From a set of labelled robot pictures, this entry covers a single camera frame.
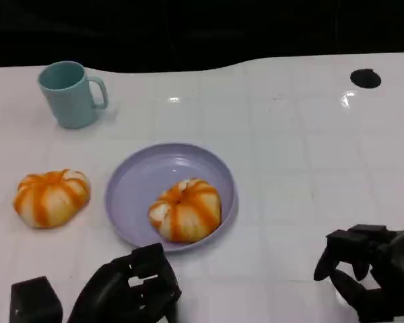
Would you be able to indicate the orange and white bread roll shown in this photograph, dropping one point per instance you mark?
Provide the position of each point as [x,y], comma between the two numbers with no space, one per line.
[50,200]
[186,212]

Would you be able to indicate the lilac plate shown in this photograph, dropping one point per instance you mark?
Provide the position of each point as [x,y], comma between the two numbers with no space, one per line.
[134,188]

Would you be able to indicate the pale green mug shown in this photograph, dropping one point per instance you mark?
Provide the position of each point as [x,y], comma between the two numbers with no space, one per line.
[72,106]

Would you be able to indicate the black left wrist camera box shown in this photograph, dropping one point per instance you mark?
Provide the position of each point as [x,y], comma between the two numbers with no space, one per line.
[35,303]

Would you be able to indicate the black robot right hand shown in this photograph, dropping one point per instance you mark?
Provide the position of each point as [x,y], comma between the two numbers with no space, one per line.
[397,269]

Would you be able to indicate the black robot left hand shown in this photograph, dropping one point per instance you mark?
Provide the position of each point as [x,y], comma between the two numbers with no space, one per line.
[114,292]

